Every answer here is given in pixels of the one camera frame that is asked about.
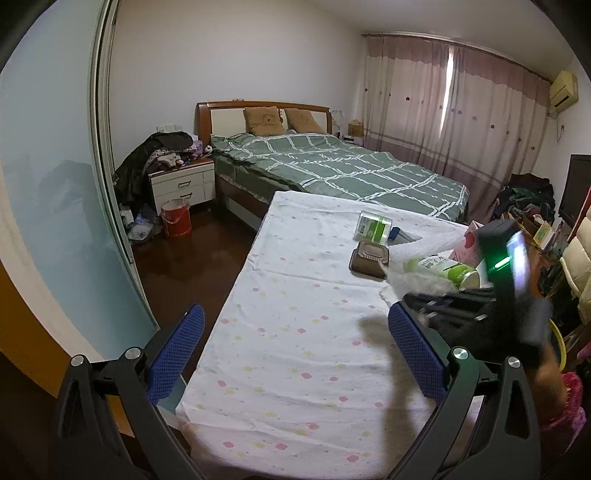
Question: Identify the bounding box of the white bottle with green label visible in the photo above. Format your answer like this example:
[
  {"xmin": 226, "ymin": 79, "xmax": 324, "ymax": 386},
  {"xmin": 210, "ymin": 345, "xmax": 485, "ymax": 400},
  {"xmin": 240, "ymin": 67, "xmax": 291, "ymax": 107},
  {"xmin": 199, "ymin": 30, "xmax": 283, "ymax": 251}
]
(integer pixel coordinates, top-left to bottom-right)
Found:
[{"xmin": 403, "ymin": 255, "xmax": 481, "ymax": 291}]

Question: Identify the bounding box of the frosted sliding glass door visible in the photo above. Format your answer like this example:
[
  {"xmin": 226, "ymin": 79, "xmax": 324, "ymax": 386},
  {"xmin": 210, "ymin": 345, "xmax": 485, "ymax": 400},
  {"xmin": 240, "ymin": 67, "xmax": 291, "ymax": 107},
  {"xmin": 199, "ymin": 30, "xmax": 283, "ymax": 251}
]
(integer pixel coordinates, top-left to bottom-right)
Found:
[{"xmin": 0, "ymin": 0, "xmax": 160, "ymax": 365}]

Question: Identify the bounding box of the heap of clothes on desk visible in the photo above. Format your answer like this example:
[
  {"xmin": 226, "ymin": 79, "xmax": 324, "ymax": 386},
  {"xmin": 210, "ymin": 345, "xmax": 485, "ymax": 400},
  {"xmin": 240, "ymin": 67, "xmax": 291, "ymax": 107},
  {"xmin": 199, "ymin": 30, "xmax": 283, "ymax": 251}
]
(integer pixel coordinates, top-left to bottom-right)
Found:
[{"xmin": 496, "ymin": 173, "xmax": 556, "ymax": 222}]

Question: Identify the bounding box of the brown plastic box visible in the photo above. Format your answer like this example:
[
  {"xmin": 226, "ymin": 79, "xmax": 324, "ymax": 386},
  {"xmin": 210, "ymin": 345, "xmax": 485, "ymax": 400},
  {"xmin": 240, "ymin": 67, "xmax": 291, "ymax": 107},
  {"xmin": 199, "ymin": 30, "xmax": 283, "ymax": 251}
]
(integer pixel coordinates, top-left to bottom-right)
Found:
[{"xmin": 348, "ymin": 241, "xmax": 391, "ymax": 278}]

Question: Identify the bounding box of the clear plastic bag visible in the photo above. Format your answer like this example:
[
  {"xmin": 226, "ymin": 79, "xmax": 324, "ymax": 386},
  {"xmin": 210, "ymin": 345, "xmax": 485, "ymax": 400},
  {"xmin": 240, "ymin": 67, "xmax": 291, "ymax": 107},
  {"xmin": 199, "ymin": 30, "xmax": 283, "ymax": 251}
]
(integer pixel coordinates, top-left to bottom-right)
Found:
[{"xmin": 383, "ymin": 233, "xmax": 467, "ymax": 305}]

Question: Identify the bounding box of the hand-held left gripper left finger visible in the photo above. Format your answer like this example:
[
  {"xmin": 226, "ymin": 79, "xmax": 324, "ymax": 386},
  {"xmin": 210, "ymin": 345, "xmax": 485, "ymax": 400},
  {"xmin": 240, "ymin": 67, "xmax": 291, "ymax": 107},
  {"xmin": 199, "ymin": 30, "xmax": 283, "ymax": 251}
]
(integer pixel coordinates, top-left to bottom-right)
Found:
[{"xmin": 48, "ymin": 304, "xmax": 206, "ymax": 480}]

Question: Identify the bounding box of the green paper box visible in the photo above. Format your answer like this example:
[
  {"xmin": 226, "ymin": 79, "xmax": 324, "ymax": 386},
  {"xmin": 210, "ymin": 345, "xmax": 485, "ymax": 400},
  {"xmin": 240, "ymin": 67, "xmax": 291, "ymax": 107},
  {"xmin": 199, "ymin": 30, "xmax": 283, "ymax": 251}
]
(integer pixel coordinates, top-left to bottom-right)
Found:
[{"xmin": 533, "ymin": 222, "xmax": 555, "ymax": 250}]

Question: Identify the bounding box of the pink carton box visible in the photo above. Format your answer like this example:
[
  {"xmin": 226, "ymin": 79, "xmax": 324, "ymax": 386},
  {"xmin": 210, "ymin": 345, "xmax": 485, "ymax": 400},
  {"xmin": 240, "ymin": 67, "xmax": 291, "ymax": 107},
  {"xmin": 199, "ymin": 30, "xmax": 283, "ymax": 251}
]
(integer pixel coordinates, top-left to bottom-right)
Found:
[{"xmin": 447, "ymin": 220, "xmax": 485, "ymax": 268}]

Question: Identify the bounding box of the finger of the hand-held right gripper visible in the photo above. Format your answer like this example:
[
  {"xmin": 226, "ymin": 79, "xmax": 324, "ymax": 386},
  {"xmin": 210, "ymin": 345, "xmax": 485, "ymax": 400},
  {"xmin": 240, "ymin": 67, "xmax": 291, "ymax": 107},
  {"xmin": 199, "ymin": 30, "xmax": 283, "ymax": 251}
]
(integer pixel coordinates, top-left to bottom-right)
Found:
[{"xmin": 404, "ymin": 288, "xmax": 498, "ymax": 326}]

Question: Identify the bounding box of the clear jar with green label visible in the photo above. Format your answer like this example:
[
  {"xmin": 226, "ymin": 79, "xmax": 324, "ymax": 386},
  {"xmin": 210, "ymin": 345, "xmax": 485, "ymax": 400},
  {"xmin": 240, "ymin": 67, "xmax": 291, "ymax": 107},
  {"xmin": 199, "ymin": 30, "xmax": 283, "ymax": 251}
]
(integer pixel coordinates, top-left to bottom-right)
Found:
[{"xmin": 353, "ymin": 211, "xmax": 394, "ymax": 243}]

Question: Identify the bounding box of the pink curtain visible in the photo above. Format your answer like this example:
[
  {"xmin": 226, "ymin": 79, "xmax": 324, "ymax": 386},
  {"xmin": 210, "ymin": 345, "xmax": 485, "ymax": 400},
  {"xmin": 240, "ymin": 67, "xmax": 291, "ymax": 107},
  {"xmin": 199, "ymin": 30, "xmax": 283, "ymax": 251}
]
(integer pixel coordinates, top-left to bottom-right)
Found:
[{"xmin": 360, "ymin": 33, "xmax": 552, "ymax": 229}]

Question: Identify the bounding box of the brown pillow with bear face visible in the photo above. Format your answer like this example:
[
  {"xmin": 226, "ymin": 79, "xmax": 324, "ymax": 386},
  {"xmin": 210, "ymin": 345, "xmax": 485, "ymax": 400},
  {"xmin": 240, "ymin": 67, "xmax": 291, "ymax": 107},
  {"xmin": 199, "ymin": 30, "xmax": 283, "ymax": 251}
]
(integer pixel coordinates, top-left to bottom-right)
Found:
[{"xmin": 243, "ymin": 106, "xmax": 283, "ymax": 136}]

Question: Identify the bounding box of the red bucket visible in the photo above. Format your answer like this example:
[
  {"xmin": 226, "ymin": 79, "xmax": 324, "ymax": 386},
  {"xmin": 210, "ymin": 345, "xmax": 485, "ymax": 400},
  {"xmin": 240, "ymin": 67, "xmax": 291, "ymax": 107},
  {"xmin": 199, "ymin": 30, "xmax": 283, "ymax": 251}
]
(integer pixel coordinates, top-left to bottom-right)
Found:
[{"xmin": 160, "ymin": 199, "xmax": 192, "ymax": 238}]

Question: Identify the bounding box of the pile of plastic bags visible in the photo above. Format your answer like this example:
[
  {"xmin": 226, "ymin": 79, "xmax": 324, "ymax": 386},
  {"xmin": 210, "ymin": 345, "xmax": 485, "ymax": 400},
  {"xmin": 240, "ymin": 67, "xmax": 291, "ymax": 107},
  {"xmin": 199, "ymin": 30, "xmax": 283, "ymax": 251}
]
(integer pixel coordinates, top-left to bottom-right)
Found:
[{"xmin": 121, "ymin": 205, "xmax": 161, "ymax": 243}]

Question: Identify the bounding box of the yellow rimmed bin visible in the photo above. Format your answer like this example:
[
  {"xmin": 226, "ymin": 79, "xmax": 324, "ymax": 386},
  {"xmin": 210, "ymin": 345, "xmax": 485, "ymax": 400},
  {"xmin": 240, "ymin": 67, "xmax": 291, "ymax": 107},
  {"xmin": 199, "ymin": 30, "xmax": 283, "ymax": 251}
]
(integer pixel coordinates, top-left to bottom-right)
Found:
[{"xmin": 547, "ymin": 318, "xmax": 570, "ymax": 372}]

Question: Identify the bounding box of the white nightstand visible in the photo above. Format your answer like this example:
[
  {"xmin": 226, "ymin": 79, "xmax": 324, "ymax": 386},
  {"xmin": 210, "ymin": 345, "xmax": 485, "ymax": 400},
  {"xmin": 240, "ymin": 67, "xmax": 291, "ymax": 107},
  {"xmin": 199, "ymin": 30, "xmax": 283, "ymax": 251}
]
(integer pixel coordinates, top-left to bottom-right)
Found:
[{"xmin": 148, "ymin": 157, "xmax": 216, "ymax": 210}]

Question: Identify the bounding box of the white floral tablecloth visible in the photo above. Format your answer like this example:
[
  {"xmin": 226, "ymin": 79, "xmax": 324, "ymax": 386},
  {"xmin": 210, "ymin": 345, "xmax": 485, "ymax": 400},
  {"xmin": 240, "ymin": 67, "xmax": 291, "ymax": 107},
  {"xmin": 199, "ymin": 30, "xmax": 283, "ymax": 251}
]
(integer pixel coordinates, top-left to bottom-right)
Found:
[{"xmin": 178, "ymin": 190, "xmax": 497, "ymax": 480}]

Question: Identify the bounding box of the beige air conditioner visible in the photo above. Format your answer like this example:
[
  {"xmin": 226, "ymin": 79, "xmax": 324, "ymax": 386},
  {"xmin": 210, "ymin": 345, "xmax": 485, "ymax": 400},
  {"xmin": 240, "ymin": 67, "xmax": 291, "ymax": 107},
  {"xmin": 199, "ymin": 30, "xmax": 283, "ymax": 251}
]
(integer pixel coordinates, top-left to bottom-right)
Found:
[{"xmin": 547, "ymin": 70, "xmax": 579, "ymax": 116}]

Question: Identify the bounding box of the pile of dark clothes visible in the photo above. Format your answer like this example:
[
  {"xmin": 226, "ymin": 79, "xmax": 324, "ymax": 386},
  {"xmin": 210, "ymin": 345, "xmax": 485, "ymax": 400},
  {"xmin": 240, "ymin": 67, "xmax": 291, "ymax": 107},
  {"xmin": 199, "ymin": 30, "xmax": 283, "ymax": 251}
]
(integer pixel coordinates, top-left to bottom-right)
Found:
[{"xmin": 115, "ymin": 130, "xmax": 213, "ymax": 204}]

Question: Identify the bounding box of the blue and silver packet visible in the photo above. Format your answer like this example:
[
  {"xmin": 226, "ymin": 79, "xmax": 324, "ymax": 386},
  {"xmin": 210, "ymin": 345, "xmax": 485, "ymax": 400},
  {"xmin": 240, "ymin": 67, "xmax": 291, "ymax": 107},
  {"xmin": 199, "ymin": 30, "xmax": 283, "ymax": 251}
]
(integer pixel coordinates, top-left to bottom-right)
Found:
[{"xmin": 388, "ymin": 226, "xmax": 422, "ymax": 244}]

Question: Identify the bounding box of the black television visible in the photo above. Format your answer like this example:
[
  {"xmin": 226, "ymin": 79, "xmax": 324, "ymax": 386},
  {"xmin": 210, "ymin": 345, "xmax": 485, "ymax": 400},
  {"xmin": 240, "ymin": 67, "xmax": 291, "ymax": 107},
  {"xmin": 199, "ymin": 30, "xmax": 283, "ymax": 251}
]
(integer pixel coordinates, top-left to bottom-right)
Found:
[{"xmin": 558, "ymin": 154, "xmax": 591, "ymax": 229}]

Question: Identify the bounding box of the green plaid duvet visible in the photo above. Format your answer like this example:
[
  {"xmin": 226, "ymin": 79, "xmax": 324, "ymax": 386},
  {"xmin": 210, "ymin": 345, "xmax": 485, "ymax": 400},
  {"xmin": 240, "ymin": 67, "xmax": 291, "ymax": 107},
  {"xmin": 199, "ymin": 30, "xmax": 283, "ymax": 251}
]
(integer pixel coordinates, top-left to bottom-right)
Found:
[{"xmin": 210, "ymin": 132, "xmax": 471, "ymax": 219}]

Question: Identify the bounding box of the wooden desk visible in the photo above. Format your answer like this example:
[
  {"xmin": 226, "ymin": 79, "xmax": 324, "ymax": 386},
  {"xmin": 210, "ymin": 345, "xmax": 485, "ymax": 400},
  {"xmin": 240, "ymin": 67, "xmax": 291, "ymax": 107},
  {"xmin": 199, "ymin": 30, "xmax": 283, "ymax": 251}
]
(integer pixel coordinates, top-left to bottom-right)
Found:
[{"xmin": 508, "ymin": 212, "xmax": 568, "ymax": 296}]

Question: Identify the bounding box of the plain brown pillow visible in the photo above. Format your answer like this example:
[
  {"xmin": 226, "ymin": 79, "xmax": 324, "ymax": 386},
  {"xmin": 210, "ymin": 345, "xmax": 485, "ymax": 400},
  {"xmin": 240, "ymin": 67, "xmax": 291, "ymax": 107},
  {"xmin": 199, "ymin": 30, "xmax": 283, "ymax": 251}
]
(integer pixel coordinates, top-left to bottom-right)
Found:
[{"xmin": 284, "ymin": 108, "xmax": 324, "ymax": 134}]

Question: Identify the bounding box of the person's right forearm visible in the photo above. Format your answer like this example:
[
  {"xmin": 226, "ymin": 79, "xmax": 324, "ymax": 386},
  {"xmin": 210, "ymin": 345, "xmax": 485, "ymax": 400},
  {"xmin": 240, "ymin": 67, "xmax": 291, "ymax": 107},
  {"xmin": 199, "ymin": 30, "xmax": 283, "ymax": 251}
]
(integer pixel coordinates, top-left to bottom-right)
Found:
[{"xmin": 531, "ymin": 342, "xmax": 589, "ymax": 435}]

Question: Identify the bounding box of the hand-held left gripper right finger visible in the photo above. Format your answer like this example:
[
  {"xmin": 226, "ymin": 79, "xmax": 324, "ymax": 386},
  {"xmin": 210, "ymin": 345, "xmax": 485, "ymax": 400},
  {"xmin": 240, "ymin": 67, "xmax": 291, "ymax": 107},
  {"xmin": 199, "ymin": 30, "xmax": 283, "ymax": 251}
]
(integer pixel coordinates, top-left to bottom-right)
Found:
[{"xmin": 388, "ymin": 302, "xmax": 543, "ymax": 480}]

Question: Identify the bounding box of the wooden bed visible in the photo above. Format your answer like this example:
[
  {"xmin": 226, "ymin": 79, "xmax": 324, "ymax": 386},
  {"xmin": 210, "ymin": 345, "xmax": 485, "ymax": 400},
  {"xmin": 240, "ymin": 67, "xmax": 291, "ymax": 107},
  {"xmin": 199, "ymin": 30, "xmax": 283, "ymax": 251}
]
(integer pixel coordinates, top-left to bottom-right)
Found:
[{"xmin": 195, "ymin": 100, "xmax": 471, "ymax": 232}]

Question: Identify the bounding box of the beige padded jacket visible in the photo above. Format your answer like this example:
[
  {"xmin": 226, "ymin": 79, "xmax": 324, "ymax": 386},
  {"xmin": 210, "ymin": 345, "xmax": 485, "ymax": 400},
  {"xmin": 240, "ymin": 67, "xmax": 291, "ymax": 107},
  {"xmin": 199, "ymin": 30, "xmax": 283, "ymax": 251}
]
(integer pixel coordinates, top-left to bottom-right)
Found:
[{"xmin": 560, "ymin": 205, "xmax": 591, "ymax": 301}]

